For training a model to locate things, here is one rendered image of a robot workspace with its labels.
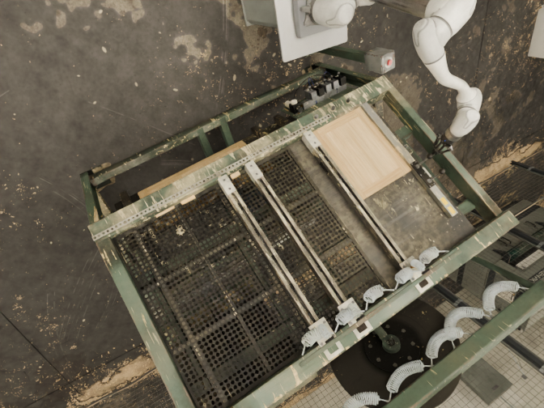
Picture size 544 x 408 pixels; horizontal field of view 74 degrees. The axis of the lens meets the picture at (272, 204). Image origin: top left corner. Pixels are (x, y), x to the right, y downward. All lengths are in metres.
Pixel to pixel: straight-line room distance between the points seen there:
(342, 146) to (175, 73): 1.35
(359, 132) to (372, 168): 0.28
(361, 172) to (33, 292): 2.73
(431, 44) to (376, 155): 0.88
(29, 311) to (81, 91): 1.87
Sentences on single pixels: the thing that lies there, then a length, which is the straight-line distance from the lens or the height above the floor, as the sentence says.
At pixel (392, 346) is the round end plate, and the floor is 1.88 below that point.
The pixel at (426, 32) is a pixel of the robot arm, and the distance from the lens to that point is 1.87.
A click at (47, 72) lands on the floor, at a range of 2.84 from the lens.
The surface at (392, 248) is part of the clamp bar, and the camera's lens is 2.28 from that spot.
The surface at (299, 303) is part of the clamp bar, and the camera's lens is 2.04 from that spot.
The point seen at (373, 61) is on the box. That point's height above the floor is 0.85.
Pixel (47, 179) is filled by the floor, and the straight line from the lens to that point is 3.05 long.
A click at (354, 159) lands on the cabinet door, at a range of 2.45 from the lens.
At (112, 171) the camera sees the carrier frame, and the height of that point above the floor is 0.18.
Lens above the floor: 2.80
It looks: 49 degrees down
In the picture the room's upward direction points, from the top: 133 degrees clockwise
